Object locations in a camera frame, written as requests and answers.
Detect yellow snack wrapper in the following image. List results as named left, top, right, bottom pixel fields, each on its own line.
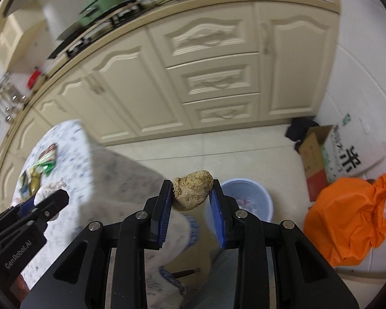
left=28, top=167, right=42, bottom=196

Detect white plastic wad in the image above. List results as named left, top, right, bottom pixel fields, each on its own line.
left=34, top=178, right=67, bottom=207

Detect red white green wrapper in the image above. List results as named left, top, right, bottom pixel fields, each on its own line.
left=34, top=143, right=58, bottom=176

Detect brown ginger lump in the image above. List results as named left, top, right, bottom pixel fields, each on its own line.
left=173, top=170, right=213, bottom=211

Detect blue white snack bag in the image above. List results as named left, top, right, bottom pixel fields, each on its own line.
left=19, top=171, right=31, bottom=201

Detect trash inside bin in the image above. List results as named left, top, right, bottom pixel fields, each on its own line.
left=236, top=198, right=259, bottom=215

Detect light blue trash bin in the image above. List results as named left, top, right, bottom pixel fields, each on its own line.
left=220, top=178, right=274, bottom=222

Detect person's right hand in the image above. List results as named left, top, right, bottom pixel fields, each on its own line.
left=10, top=274, right=30, bottom=302

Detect person's jeans leg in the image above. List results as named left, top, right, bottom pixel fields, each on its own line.
left=183, top=249, right=238, bottom=309

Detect round table floral cloth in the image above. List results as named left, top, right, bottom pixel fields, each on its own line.
left=21, top=119, right=199, bottom=308

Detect hanging utensil rack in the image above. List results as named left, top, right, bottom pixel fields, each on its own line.
left=0, top=72, right=26, bottom=123

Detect cardboard box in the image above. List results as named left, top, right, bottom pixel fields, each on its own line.
left=299, top=126, right=332, bottom=202

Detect red box on counter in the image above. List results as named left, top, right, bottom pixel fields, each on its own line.
left=27, top=68, right=42, bottom=89

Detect black cloth on floor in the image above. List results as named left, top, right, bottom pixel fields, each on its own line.
left=285, top=117, right=319, bottom=152

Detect white rice sack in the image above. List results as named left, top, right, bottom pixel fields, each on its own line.
left=321, top=113, right=386, bottom=183

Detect cream upper left cabinet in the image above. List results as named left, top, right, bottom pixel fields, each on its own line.
left=0, top=0, right=46, bottom=72

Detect black gas stove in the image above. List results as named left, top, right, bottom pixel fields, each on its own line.
left=48, top=0, right=148, bottom=59

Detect cream lower cabinets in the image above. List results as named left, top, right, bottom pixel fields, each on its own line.
left=0, top=0, right=341, bottom=212

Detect green electric cooker pot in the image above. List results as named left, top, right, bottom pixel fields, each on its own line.
left=79, top=0, right=134, bottom=27

